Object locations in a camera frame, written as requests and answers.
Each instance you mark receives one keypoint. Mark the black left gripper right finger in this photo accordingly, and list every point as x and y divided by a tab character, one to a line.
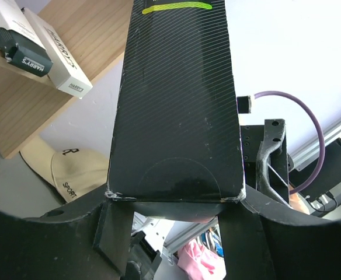
264	239

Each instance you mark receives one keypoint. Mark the beige baseball cap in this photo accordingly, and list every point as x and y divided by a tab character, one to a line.
73	172

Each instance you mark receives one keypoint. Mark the light wooden two-tier shelf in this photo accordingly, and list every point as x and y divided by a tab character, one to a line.
94	31

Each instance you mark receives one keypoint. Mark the black green face-print razor box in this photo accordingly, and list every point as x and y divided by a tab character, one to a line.
176	148

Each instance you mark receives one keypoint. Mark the white razor box dark end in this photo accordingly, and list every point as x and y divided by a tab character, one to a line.
19	42

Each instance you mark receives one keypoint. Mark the white Harry's razor box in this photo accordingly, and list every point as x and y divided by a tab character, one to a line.
65	74

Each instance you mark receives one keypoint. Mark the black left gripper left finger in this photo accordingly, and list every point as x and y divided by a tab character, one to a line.
86	239

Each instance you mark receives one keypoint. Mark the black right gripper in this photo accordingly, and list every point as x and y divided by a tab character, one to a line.
265	158

